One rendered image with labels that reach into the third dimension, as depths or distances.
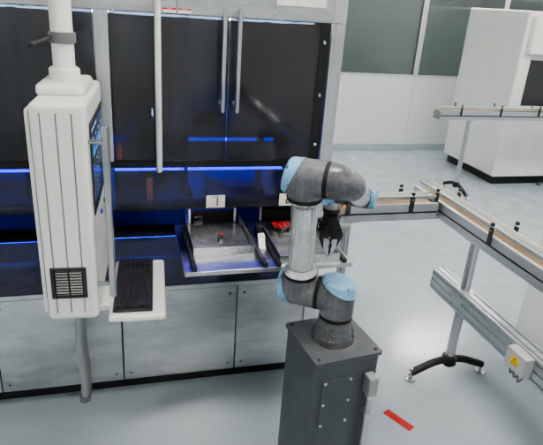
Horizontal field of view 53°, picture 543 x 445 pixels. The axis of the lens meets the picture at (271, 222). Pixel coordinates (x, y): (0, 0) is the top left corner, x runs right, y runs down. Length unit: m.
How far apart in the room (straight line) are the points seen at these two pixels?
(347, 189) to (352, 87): 5.95
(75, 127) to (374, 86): 6.22
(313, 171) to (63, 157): 0.77
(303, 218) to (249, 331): 1.21
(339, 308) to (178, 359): 1.21
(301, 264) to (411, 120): 6.36
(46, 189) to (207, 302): 1.13
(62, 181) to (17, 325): 1.06
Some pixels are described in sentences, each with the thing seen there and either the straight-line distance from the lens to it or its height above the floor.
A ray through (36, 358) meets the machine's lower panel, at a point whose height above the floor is 0.27.
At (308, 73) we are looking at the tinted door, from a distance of 2.42.
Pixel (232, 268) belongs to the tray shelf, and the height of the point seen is 0.88.
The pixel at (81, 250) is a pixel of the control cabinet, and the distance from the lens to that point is 1.90.
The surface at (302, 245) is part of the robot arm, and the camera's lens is 1.76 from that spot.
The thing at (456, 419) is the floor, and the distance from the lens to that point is 3.02.
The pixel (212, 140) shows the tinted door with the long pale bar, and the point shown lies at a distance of 2.38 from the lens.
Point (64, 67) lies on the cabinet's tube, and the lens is 1.95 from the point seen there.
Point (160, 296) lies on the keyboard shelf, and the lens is 2.12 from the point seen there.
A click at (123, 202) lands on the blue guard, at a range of 2.42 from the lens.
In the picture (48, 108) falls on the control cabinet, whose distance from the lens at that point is 1.76.
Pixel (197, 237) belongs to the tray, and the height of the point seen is 0.88.
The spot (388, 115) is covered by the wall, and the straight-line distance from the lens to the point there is 7.86.
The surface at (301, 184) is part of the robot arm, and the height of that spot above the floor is 1.36.
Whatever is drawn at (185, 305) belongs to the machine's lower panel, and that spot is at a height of 0.49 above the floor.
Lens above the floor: 1.87
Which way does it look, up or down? 22 degrees down
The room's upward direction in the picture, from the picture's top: 4 degrees clockwise
